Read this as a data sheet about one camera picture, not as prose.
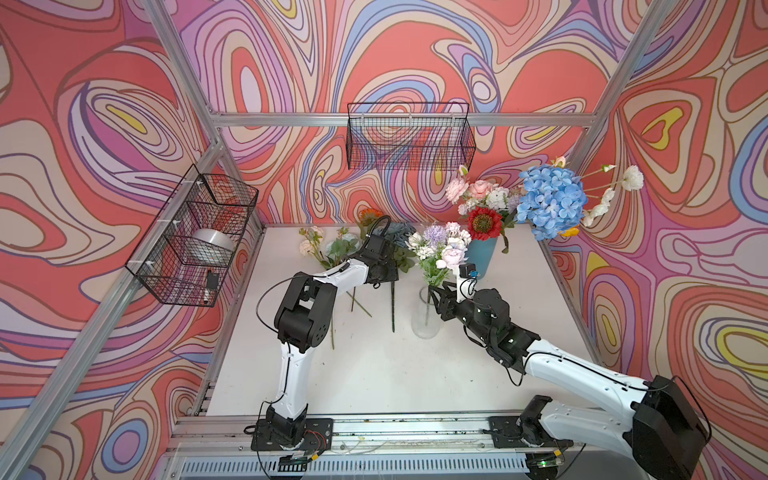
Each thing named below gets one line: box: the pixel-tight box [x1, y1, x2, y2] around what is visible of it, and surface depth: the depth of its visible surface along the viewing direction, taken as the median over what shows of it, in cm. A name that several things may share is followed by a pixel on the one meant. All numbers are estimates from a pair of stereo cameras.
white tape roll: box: [186, 228, 235, 264], surface depth 73 cm
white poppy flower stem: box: [581, 164, 644, 227], surface depth 70 cm
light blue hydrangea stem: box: [516, 164, 589, 241], surface depth 65 cm
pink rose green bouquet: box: [405, 221, 472, 325], surface depth 74 cm
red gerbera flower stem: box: [468, 206, 509, 252], surface depth 80 cm
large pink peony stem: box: [445, 164, 493, 204], surface depth 84 cm
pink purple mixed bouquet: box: [445, 178, 522, 253], surface depth 83 cm
